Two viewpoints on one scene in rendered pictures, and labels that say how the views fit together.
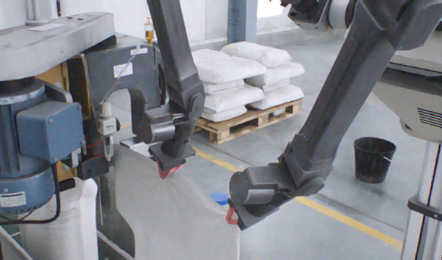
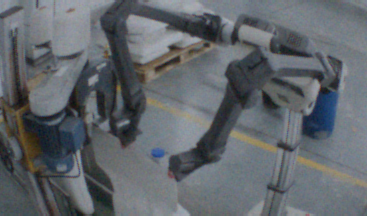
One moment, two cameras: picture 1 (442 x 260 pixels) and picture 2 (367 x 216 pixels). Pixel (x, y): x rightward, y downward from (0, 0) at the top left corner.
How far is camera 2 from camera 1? 0.69 m
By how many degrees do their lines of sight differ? 9
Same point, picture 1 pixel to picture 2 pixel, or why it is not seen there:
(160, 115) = (120, 116)
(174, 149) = (129, 133)
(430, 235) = (286, 160)
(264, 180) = (188, 159)
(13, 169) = (59, 153)
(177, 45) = (128, 75)
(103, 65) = (83, 80)
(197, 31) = not seen: outside the picture
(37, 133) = (68, 138)
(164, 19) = (121, 65)
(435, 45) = not seen: hidden behind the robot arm
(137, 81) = (100, 84)
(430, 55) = not seen: hidden behind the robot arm
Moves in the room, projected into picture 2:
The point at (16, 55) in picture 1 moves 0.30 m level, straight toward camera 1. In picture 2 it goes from (57, 101) to (79, 145)
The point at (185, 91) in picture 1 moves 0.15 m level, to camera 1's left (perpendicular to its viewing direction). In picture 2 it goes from (134, 100) to (94, 103)
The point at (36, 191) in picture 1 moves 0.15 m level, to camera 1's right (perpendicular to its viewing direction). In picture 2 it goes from (69, 163) to (104, 165)
